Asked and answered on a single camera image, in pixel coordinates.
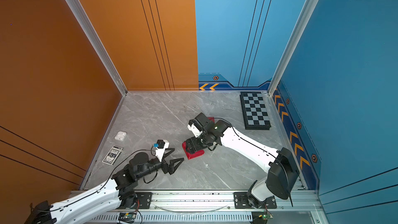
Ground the red jewelry box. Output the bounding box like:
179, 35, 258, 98
182, 142, 205, 160

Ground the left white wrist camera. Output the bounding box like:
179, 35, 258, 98
150, 140, 170, 162

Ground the right green circuit board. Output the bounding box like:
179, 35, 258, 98
250, 212, 274, 224

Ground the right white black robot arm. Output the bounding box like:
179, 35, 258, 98
185, 119, 300, 208

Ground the left green circuit board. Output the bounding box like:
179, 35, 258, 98
118, 212, 137, 224

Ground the aluminium corner post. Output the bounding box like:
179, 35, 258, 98
267, 0, 319, 96
65, 0, 128, 96

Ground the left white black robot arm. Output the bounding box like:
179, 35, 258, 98
25, 148, 184, 224

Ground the black white chessboard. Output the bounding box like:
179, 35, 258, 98
240, 91, 271, 130

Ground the right aluminium corner post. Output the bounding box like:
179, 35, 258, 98
267, 0, 319, 96

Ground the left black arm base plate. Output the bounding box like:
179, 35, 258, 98
121, 192, 153, 210

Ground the white earbuds case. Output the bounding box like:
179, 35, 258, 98
115, 131, 127, 142

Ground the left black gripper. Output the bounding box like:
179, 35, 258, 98
137, 148, 184, 181

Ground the left aluminium corner post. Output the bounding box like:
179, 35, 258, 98
65, 0, 128, 96

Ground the aluminium front rail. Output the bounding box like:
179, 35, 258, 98
71, 189, 324, 213

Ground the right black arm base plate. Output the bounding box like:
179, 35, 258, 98
233, 191, 277, 209

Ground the white vented cable duct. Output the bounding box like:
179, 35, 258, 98
87, 212, 252, 224

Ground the green circuit board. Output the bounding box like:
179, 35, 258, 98
118, 212, 137, 224
250, 212, 274, 224

